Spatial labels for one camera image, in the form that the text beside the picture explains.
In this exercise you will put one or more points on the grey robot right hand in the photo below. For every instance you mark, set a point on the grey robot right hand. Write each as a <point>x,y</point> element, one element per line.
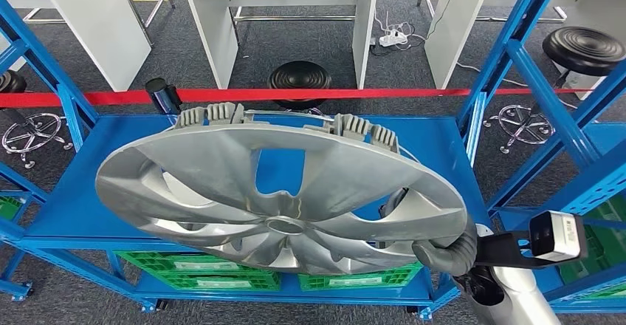
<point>433,256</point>

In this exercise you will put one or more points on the grey plastic wheel hubcap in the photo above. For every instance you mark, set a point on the grey plastic wheel hubcap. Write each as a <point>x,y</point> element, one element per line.
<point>220,166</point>

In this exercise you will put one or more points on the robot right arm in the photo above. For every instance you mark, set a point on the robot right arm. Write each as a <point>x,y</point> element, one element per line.
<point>513,293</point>

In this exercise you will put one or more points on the green plastic crate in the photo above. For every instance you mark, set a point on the green plastic crate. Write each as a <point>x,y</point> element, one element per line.
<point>362,279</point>
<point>9,208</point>
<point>606,244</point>
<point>210,276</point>

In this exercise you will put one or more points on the white power strip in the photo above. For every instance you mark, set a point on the white power strip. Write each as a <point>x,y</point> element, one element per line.
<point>392,38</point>

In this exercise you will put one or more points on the red barrier belt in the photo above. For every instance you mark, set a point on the red barrier belt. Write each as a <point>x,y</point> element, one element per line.
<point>234,95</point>

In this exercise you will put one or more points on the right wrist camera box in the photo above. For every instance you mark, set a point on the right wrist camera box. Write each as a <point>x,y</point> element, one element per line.
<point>557,237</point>

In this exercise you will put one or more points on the black stanchion post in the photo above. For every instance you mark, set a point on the black stanchion post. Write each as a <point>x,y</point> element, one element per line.
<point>161,95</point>

